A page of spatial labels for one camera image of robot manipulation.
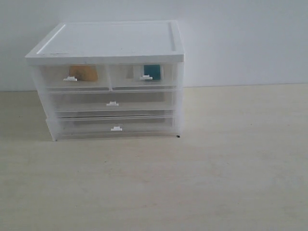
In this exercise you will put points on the white bottle blue label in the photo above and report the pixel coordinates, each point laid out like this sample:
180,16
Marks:
152,72

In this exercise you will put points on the yellow cheese wedge sponge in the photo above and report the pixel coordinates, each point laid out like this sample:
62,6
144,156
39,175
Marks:
83,72

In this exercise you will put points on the white plastic drawer cabinet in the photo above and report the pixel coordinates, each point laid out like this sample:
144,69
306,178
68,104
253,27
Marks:
108,43

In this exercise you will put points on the bottom wide clear drawer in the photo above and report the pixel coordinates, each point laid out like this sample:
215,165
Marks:
74,127

